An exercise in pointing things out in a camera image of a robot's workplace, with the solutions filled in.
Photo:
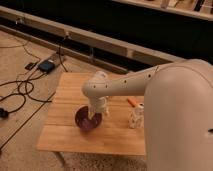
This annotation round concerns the small black device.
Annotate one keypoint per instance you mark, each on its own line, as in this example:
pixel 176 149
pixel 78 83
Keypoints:
pixel 30 66

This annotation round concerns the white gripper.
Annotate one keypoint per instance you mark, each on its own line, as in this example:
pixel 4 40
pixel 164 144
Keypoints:
pixel 97 105

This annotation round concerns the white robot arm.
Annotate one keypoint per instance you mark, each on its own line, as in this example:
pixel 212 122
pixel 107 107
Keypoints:
pixel 178 111

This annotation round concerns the small black plug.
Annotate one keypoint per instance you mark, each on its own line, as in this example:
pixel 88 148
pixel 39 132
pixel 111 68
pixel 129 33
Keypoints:
pixel 3 113

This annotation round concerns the orange marker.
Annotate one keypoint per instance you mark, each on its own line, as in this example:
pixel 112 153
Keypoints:
pixel 132 102

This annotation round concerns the wooden board table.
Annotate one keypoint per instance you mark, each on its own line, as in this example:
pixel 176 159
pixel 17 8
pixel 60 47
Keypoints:
pixel 113 136

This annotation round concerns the metal rail frame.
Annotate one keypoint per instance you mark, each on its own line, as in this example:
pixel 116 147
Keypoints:
pixel 100 50

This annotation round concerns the white patterned bottle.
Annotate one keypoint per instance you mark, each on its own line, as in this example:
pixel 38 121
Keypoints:
pixel 136 116

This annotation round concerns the black power adapter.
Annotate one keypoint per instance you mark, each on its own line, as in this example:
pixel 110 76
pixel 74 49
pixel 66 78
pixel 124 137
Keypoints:
pixel 46 66

